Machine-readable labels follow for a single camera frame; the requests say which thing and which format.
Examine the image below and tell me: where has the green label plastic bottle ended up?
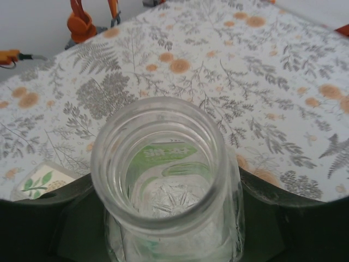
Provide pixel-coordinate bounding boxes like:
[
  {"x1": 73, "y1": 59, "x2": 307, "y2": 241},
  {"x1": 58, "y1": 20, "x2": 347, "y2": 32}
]
[{"x1": 89, "y1": 95, "x2": 246, "y2": 262}]

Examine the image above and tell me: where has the cream floral label bottle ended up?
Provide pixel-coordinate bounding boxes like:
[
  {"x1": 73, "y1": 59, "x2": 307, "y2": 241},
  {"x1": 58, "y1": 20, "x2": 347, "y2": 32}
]
[{"x1": 10, "y1": 160, "x2": 82, "y2": 201}]

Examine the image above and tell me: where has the floral tablecloth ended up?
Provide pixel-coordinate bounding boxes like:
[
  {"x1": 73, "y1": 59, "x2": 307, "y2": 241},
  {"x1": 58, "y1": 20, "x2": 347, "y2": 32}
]
[{"x1": 0, "y1": 0, "x2": 349, "y2": 204}]

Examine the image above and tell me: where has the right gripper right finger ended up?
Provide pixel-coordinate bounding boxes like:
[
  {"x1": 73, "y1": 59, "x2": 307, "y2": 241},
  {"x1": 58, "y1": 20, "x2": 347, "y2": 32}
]
[{"x1": 237, "y1": 165, "x2": 349, "y2": 262}]

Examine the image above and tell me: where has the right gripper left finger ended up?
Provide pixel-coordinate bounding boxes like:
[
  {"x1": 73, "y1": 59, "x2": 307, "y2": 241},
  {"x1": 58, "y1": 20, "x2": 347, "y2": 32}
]
[{"x1": 0, "y1": 174, "x2": 111, "y2": 262}]

